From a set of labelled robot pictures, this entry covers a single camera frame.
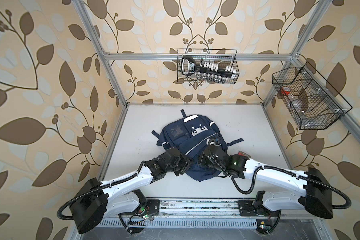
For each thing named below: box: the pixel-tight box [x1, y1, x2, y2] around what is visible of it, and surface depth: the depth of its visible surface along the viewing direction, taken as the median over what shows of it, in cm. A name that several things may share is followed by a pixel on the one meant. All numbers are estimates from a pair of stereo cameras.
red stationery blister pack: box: [237, 150, 252, 158], surface depth 96 cm
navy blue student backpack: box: [151, 109, 244, 182], surface depth 95 cm
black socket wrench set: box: [181, 55, 235, 83], surface depth 86 cm
